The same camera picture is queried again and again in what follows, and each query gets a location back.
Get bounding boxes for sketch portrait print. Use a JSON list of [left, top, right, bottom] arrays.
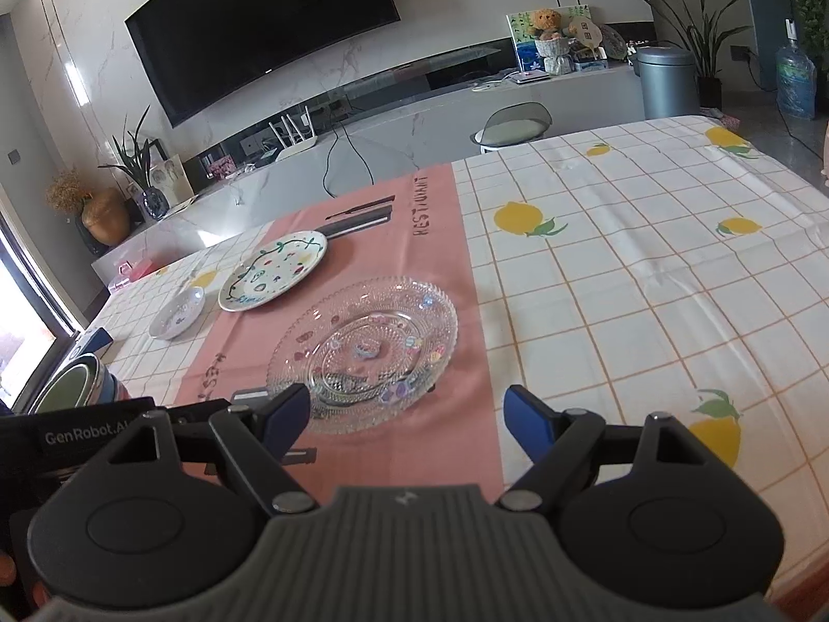
[[152, 154, 195, 205]]

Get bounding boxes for pink storage box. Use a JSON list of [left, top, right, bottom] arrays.
[[107, 258, 170, 290]]

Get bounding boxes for blue water jug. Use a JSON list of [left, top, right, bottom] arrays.
[[775, 19, 818, 121]]

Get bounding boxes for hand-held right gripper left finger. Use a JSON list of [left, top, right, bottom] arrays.
[[107, 384, 320, 513]]

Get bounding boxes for white router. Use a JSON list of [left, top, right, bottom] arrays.
[[268, 104, 321, 160]]

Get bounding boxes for clear glass plate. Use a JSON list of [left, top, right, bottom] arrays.
[[267, 277, 459, 436]]

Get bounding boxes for glass sliding door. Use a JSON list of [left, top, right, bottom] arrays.
[[0, 214, 72, 416]]

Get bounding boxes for small white saucer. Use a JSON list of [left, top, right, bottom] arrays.
[[149, 286, 207, 341]]

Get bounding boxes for teddy bear bouquet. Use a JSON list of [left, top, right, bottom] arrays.
[[531, 8, 574, 75]]

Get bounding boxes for dried yellow flowers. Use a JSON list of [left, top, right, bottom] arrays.
[[45, 168, 92, 211]]

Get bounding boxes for pink placemat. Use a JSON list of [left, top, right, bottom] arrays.
[[174, 161, 512, 490]]

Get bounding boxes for green plant in blue vase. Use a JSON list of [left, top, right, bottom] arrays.
[[97, 107, 173, 221]]

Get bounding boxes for marble television console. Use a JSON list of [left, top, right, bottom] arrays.
[[91, 68, 649, 273]]

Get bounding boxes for grey round stool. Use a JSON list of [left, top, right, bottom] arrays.
[[470, 104, 553, 155]]

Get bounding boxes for brown round vase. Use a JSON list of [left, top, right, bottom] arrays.
[[82, 188, 131, 247]]

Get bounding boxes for grey trash can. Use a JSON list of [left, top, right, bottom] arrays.
[[631, 45, 702, 121]]

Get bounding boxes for round paper fan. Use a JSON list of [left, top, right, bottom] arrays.
[[568, 16, 613, 62]]

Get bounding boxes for hanging vine plant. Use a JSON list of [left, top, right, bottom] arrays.
[[735, 0, 829, 72]]

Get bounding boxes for blue steel bowl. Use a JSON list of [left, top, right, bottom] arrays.
[[29, 353, 131, 416]]

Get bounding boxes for black television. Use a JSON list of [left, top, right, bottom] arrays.
[[124, 0, 401, 129]]

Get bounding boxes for green ceramic bowl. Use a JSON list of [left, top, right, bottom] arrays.
[[35, 363, 101, 412]]

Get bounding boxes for white patterned plate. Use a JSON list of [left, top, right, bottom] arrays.
[[218, 231, 329, 312]]

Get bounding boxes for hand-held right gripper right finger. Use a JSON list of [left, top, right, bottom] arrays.
[[495, 384, 704, 513]]

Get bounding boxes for potted snake plant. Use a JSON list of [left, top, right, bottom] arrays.
[[633, 0, 752, 108]]

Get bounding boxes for black cable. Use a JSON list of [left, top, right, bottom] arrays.
[[324, 130, 377, 195]]

